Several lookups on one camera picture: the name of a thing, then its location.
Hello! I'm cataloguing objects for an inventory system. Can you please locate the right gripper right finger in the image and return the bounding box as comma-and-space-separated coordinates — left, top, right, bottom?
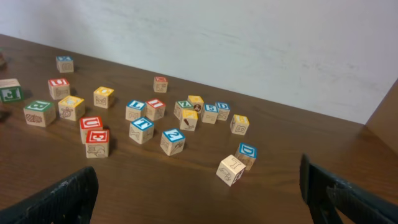
299, 154, 397, 224

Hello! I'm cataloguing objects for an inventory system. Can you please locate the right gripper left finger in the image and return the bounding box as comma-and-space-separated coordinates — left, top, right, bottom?
1, 166, 99, 223

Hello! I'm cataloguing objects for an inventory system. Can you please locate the green B block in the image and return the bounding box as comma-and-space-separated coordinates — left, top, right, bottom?
24, 100, 56, 127

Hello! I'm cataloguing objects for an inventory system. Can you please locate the red E block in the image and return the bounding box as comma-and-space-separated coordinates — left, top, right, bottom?
85, 129, 110, 158

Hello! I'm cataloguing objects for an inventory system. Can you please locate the red U block lower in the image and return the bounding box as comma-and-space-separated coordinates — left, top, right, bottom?
80, 116, 103, 144

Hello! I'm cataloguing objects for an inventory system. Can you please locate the red u block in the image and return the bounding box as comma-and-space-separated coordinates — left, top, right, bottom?
48, 78, 70, 100
80, 116, 103, 144

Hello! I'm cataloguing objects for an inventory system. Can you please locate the blue D block lower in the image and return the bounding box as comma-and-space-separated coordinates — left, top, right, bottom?
234, 142, 257, 170

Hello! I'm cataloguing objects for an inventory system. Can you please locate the blue d block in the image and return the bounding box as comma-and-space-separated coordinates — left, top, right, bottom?
215, 101, 231, 121
234, 142, 257, 170

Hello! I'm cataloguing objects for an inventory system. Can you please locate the blue T block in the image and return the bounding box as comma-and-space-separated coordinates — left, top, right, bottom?
129, 117, 155, 144

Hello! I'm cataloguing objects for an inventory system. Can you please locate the plain wood block right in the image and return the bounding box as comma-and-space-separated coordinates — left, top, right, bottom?
216, 155, 246, 186

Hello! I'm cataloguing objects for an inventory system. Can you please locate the yellow block upper centre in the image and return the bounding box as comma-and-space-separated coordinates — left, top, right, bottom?
93, 86, 114, 109

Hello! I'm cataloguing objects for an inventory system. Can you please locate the blue L block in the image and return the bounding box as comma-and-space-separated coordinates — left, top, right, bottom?
126, 100, 146, 121

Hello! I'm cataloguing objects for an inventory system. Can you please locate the red U block upper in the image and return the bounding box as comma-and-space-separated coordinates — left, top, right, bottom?
48, 78, 70, 100

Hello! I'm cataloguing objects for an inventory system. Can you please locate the yellow 8 block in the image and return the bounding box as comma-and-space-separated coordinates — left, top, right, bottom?
230, 114, 249, 136

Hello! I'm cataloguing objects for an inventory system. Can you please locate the blue 2 block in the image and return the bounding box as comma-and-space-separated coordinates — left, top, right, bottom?
160, 128, 186, 156

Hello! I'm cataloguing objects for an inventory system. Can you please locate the red I block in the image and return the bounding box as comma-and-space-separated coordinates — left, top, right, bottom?
146, 98, 166, 121

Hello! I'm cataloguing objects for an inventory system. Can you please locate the plain wood green-sided block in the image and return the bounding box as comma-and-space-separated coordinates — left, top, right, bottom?
0, 78, 24, 103

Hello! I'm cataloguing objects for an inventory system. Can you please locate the blue D block upper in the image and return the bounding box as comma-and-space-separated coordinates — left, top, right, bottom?
215, 101, 231, 121

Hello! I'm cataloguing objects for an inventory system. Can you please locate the blue X block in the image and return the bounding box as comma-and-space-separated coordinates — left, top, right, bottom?
55, 55, 74, 73

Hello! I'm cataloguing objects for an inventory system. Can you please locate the blue 5 block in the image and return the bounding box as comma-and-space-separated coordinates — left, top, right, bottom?
201, 104, 219, 124

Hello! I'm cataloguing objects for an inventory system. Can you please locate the green Z block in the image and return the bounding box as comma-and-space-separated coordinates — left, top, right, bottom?
174, 100, 193, 119

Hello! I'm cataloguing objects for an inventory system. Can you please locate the yellow block below Z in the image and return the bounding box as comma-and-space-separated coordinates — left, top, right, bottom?
180, 110, 198, 131

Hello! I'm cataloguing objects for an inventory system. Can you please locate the red H block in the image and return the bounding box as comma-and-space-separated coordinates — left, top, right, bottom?
153, 77, 168, 93

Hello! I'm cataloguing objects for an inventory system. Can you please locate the yellow block top right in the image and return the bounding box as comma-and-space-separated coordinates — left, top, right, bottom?
187, 95, 204, 114

